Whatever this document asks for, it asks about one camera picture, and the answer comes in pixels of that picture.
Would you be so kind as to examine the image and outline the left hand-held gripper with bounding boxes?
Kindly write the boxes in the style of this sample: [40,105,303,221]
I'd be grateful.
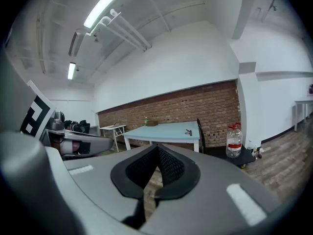
[19,79,114,161]

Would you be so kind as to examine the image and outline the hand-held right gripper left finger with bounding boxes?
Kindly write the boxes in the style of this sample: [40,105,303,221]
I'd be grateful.
[64,143,160,222]

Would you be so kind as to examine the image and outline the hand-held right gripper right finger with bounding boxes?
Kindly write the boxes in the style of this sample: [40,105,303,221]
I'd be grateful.
[139,143,282,235]

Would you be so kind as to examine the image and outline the small white folding table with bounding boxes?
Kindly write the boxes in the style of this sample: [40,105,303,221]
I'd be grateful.
[99,123,128,153]

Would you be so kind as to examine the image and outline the pile of black bags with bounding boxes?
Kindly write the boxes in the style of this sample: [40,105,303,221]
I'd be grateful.
[64,119,91,134]

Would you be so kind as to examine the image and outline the black rubber mat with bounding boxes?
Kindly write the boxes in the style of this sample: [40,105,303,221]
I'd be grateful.
[204,143,256,169]

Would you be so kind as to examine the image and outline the large clear water bottle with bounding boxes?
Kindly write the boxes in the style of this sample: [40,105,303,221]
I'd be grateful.
[225,122,244,159]

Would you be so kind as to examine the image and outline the black chair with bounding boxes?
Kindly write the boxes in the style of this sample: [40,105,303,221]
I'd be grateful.
[196,117,206,154]

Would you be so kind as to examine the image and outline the small brown bottle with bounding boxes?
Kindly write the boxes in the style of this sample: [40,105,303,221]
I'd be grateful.
[254,146,265,160]

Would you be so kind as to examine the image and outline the light blue table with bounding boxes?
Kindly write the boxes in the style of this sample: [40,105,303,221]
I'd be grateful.
[121,120,201,153]

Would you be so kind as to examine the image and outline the short lit ceiling light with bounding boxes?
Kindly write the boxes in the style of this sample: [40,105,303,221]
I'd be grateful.
[67,62,77,80]

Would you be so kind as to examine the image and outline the unlit ceiling light fixture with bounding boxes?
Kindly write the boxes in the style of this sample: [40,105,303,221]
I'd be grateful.
[68,29,86,57]

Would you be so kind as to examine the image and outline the white ceiling pipes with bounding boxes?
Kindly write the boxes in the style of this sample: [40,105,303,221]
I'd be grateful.
[85,8,153,52]

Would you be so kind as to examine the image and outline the long lit ceiling light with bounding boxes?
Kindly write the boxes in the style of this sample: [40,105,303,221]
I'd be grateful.
[83,0,134,29]

